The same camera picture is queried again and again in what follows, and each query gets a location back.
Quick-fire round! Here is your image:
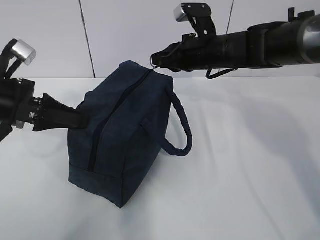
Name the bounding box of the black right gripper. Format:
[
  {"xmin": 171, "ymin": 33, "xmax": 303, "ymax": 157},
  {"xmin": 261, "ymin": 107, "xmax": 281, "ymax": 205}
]
[{"xmin": 151, "ymin": 33, "xmax": 225, "ymax": 73}]

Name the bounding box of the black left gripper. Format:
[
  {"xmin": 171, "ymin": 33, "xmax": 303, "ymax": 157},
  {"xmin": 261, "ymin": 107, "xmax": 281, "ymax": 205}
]
[{"xmin": 12, "ymin": 78, "xmax": 90, "ymax": 132}]

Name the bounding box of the dark blue lunch bag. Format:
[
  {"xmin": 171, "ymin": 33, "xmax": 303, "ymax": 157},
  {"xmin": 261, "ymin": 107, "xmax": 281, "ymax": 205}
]
[{"xmin": 67, "ymin": 60, "xmax": 193, "ymax": 208}]

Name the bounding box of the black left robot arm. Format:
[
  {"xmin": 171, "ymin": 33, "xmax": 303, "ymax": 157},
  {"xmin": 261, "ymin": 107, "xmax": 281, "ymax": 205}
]
[{"xmin": 0, "ymin": 38, "xmax": 90, "ymax": 140}]

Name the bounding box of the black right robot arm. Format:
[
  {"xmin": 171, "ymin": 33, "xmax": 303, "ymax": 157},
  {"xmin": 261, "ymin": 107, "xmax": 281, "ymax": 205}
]
[{"xmin": 150, "ymin": 3, "xmax": 320, "ymax": 80}]

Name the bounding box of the metal zipper pull ring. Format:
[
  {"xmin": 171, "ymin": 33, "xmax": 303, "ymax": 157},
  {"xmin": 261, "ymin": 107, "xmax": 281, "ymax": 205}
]
[{"xmin": 149, "ymin": 55, "xmax": 161, "ymax": 71}]

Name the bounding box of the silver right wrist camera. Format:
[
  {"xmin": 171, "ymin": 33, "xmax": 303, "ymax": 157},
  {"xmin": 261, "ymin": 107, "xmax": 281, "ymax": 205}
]
[{"xmin": 173, "ymin": 2, "xmax": 218, "ymax": 38}]

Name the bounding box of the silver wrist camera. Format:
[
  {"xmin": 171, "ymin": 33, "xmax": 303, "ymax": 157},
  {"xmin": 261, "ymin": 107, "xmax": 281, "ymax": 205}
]
[
  {"xmin": 10, "ymin": 39, "xmax": 37, "ymax": 66},
  {"xmin": 173, "ymin": 2, "xmax": 218, "ymax": 38}
]

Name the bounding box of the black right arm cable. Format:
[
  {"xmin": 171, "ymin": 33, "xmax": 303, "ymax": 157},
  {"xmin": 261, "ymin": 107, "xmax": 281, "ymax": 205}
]
[{"xmin": 205, "ymin": 66, "xmax": 240, "ymax": 81}]

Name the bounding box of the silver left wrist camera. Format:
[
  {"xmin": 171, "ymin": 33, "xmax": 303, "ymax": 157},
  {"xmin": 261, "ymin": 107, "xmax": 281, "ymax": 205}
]
[{"xmin": 10, "ymin": 39, "xmax": 37, "ymax": 66}]

